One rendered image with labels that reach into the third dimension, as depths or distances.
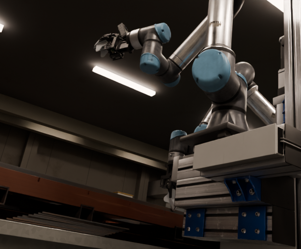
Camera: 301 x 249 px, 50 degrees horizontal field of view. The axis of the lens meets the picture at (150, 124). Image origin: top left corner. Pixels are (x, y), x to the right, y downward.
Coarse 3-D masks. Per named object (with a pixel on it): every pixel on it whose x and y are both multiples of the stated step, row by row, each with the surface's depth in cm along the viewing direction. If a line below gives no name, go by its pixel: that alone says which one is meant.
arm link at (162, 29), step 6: (156, 24) 123; (162, 24) 121; (138, 30) 126; (144, 30) 124; (150, 30) 123; (156, 30) 121; (162, 30) 121; (168, 30) 124; (138, 36) 125; (144, 36) 124; (150, 36) 122; (156, 36) 121; (162, 36) 121; (168, 36) 123; (162, 42) 123
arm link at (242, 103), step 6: (240, 78) 111; (240, 84) 106; (246, 84) 112; (240, 90) 106; (246, 90) 112; (234, 96) 105; (240, 96) 107; (246, 96) 111; (216, 102) 108; (222, 102) 106; (228, 102) 106; (234, 102) 107; (240, 102) 107; (246, 102) 111
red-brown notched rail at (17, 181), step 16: (0, 176) 93; (16, 176) 96; (32, 176) 99; (16, 192) 95; (32, 192) 98; (48, 192) 102; (64, 192) 105; (80, 192) 109; (96, 192) 113; (96, 208) 111; (112, 208) 116; (128, 208) 120; (144, 208) 125; (160, 224) 129; (176, 224) 134
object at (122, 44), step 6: (114, 36) 133; (120, 36) 134; (126, 36) 129; (108, 42) 135; (114, 42) 131; (120, 42) 132; (126, 42) 131; (108, 48) 131; (114, 48) 130; (120, 48) 130; (126, 48) 129; (132, 48) 130; (114, 54) 134; (120, 54) 133
